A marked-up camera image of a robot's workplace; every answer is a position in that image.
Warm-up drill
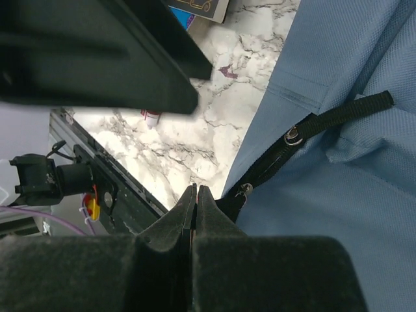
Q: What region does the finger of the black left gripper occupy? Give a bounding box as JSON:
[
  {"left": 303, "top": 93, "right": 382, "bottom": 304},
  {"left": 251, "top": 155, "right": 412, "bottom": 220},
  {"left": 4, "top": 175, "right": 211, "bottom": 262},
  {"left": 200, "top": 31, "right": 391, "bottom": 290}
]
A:
[{"left": 1, "top": 1, "right": 213, "bottom": 114}]

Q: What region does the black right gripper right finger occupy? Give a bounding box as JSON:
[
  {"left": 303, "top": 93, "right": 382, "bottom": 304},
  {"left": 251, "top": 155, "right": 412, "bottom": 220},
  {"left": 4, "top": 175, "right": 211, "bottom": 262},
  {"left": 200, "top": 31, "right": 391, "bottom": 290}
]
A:
[{"left": 192, "top": 186, "right": 367, "bottom": 311}]

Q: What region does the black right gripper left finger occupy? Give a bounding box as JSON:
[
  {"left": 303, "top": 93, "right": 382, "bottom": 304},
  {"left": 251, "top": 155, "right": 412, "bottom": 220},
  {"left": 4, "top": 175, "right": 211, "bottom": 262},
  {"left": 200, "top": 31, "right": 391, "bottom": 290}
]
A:
[{"left": 1, "top": 185, "right": 197, "bottom": 311}]

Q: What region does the blue backpack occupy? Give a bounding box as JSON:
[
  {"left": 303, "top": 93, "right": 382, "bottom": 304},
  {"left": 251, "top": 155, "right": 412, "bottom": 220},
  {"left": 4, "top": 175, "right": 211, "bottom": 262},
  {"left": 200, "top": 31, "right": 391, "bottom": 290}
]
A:
[{"left": 224, "top": 1, "right": 415, "bottom": 311}]

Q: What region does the red white glue stick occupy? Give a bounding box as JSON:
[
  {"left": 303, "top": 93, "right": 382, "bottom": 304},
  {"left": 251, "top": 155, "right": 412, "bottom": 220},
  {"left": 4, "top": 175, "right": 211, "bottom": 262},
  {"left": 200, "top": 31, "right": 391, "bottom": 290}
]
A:
[{"left": 140, "top": 109, "right": 161, "bottom": 129}]

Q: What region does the black paperback book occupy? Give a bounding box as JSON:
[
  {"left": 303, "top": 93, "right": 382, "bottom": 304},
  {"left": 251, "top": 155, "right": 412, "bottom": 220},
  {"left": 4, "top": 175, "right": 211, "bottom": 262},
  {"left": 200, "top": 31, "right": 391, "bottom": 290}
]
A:
[{"left": 165, "top": 0, "right": 229, "bottom": 23}]

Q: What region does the black mounting base plate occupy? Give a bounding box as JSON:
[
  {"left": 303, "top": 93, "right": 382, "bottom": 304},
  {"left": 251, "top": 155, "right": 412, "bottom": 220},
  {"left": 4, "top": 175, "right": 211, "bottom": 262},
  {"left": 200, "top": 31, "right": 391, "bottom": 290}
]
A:
[{"left": 50, "top": 109, "right": 168, "bottom": 234}]

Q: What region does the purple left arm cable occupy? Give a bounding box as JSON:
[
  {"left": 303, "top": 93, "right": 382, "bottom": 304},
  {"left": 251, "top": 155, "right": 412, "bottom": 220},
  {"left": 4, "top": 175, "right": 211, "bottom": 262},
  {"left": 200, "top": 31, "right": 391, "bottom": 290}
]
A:
[{"left": 0, "top": 204, "right": 86, "bottom": 237}]

